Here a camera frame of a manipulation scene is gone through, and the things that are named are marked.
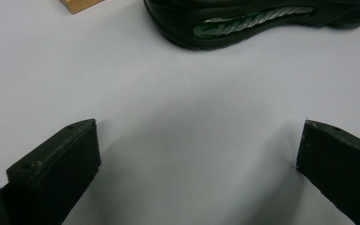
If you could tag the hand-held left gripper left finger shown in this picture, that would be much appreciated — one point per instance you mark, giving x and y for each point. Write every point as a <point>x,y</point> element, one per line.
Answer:
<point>59,168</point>

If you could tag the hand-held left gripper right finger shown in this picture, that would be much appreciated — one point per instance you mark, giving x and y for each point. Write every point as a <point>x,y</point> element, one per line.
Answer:
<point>340,162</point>

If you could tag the wooden box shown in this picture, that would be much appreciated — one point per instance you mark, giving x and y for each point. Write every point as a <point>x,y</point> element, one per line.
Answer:
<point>78,4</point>

